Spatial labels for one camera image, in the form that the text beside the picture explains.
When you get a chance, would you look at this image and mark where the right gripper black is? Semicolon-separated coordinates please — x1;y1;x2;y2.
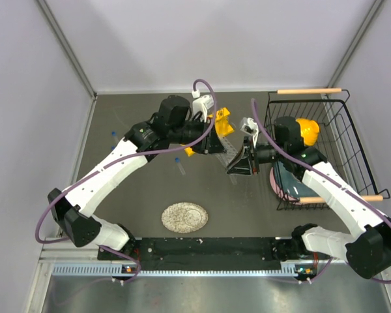
226;136;286;176

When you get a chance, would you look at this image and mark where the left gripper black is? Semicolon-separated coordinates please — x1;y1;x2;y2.
169;115;227;155

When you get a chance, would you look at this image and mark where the long glass tube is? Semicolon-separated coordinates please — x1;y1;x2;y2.
216;109;224;120

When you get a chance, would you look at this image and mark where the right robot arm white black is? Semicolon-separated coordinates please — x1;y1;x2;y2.
226;116;391;279

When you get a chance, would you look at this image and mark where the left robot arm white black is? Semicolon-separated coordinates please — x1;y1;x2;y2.
48;93;225;259

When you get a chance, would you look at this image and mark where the clear acrylic tube rack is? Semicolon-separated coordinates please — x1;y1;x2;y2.
216;137;239;168

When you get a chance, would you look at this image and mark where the yellow test tube rack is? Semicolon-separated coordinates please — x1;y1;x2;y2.
182;108;234;157

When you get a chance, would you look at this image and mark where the pink plate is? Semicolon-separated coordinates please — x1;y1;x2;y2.
269;168;300;205

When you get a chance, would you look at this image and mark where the blue ceramic plate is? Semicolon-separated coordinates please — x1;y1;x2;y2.
273;161;306;199

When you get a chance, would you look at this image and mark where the speckled ceramic plate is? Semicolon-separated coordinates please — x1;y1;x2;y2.
161;202;209;234

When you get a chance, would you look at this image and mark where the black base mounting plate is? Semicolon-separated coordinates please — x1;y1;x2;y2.
97;237;300;270

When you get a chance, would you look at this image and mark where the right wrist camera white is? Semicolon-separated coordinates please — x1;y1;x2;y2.
240;117;259;147

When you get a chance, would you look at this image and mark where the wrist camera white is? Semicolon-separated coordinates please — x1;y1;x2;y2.
191;91;214;122
240;117;259;147

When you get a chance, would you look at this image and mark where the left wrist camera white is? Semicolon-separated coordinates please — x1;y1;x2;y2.
191;91;214;122

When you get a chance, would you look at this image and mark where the black wire basket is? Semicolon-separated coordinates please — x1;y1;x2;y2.
264;89;390;202

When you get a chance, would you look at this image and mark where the grey cable duct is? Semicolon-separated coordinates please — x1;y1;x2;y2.
51;260;315;278

